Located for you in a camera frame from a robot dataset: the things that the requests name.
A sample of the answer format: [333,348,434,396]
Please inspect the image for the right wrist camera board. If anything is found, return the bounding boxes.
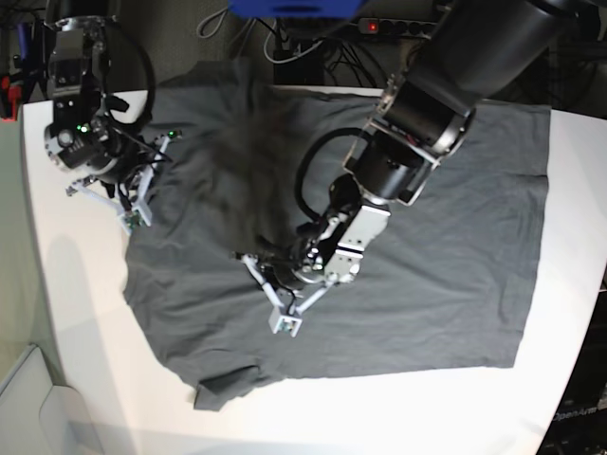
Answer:
[120,211,143,236]

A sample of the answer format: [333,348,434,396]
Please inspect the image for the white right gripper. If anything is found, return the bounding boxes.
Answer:
[65,130,182,227]

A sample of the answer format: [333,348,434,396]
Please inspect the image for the black power strip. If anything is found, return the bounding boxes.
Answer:
[356,17,436,39]

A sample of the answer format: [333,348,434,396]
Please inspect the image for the dark grey t-shirt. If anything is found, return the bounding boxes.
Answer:
[124,64,551,410]

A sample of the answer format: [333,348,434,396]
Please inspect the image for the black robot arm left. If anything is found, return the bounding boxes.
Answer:
[240,1,579,337]

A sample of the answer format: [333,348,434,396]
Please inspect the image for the blue box at top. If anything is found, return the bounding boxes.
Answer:
[229,0,364,19]

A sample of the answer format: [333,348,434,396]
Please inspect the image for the red and black clamp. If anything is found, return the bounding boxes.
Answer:
[1,75,22,122]

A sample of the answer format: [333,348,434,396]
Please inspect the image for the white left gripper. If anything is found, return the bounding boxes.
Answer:
[239,253,360,337]

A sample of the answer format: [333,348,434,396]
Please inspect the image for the white cable loop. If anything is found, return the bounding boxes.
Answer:
[263,18,328,64]

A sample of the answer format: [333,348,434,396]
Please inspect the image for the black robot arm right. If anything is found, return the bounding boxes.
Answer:
[44,1,182,233]

